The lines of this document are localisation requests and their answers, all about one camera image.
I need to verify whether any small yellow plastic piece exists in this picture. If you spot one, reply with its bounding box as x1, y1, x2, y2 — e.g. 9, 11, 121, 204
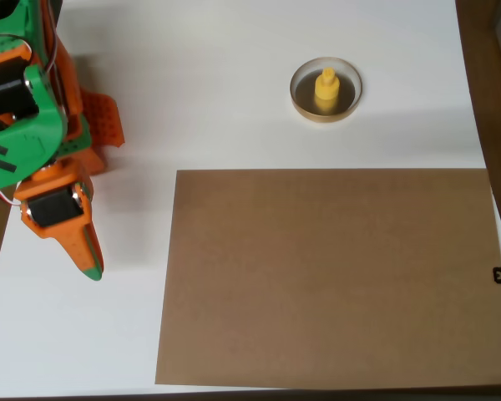
314, 67, 341, 114

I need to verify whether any round shallow metal dish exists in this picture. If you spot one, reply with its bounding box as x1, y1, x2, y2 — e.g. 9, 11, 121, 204
290, 57, 364, 124

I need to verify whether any brown cardboard sheet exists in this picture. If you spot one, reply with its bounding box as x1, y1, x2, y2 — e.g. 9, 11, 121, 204
154, 168, 501, 386

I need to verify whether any white gripper servo cable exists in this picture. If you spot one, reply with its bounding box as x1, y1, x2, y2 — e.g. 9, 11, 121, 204
0, 177, 20, 206

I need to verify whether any white arm servo cable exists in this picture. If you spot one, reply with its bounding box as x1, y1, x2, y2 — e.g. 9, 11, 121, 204
37, 0, 68, 116

